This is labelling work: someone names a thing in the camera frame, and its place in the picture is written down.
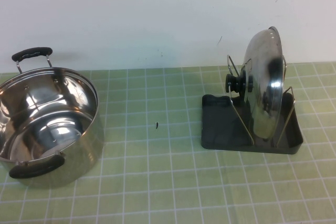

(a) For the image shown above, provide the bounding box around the steel pot lid black knob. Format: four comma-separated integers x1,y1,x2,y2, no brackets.
225,26,286,141

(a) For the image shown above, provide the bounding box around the stainless steel cooking pot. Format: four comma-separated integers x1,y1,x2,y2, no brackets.
0,47,104,189

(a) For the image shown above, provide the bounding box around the green grid table mat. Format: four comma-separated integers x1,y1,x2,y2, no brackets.
0,61,336,224

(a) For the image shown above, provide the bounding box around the black tray wire lid rack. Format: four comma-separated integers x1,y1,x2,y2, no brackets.
201,55,306,155

